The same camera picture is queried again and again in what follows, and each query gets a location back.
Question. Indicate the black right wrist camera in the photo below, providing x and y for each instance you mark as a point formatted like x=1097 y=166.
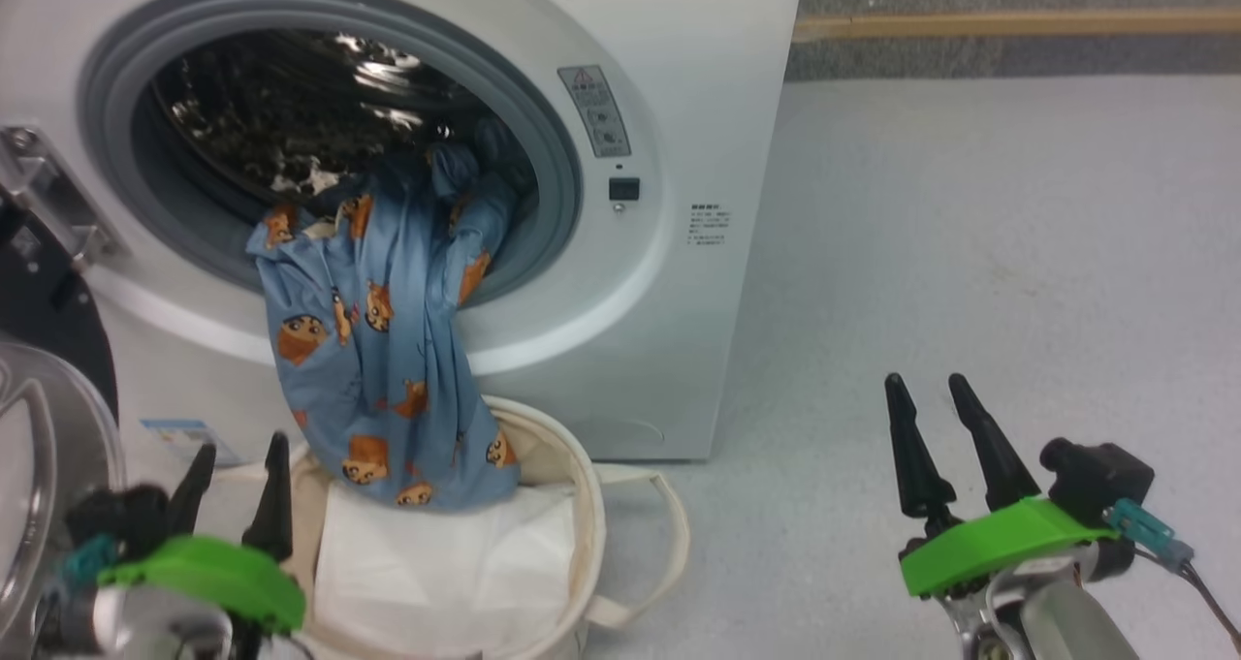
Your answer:
x=1100 y=476

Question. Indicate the grey warning sticker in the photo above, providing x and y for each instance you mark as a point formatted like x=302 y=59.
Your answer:
x=594 y=112

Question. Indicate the white liner sheet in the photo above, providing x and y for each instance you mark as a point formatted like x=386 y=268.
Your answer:
x=436 y=573

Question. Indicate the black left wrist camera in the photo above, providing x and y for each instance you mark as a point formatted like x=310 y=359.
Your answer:
x=116 y=519

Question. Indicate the blue bear print garment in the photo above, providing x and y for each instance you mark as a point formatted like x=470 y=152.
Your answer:
x=388 y=379

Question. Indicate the black door latch socket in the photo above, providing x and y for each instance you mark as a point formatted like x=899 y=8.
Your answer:
x=623 y=190

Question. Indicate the black round glass washer door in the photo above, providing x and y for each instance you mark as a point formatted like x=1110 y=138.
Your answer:
x=39 y=301

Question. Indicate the white front-load washing machine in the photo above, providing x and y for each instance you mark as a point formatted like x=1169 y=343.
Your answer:
x=679 y=350

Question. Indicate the steel washer drum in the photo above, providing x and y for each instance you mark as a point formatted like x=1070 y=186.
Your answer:
x=252 y=98

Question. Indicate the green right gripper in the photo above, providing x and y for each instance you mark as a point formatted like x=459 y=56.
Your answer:
x=999 y=544

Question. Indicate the blue energy label sticker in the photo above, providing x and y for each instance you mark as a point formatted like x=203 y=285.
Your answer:
x=184 y=442

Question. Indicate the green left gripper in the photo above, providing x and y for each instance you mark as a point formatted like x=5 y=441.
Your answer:
x=213 y=573

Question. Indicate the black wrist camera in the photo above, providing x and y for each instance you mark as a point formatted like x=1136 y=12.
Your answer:
x=1100 y=476
x=116 y=519

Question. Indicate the cream canvas laundry basket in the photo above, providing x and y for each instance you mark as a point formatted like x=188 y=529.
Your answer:
x=582 y=505

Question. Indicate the metal door hinge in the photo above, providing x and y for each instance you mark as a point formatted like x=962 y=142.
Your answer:
x=48 y=190

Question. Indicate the grey rubber door seal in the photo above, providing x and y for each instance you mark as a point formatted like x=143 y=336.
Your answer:
x=553 y=156

